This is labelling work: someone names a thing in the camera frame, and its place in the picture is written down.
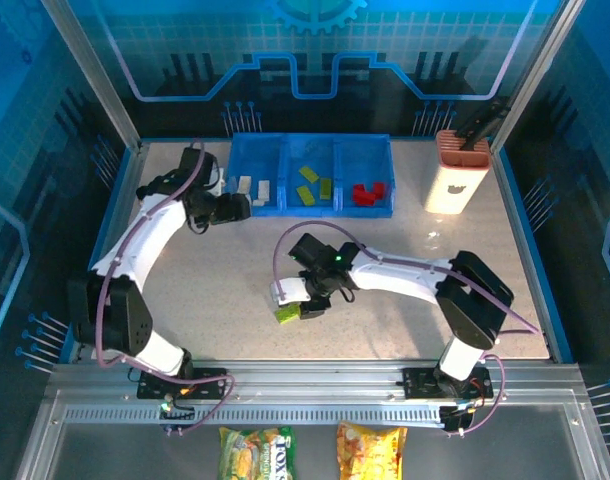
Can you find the blue table edge strip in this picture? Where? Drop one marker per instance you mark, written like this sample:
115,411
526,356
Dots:
108,225
532,250

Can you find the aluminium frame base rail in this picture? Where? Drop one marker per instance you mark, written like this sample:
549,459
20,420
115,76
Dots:
315,375

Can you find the green lego brick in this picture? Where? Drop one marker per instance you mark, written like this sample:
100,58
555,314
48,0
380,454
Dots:
325,187
308,174
286,315
305,195

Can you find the blue three-compartment bin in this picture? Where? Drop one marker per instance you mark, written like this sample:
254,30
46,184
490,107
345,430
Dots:
310,150

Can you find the yellow snack bag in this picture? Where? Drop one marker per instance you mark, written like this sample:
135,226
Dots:
370,450

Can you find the white and pink knife block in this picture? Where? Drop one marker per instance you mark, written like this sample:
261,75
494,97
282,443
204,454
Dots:
455,185

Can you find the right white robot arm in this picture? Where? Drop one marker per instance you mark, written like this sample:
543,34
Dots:
405,272

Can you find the green snack bag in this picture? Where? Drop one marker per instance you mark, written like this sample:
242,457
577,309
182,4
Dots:
257,452

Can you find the aluminium frame post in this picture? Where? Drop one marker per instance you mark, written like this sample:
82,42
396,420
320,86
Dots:
535,70
90,75

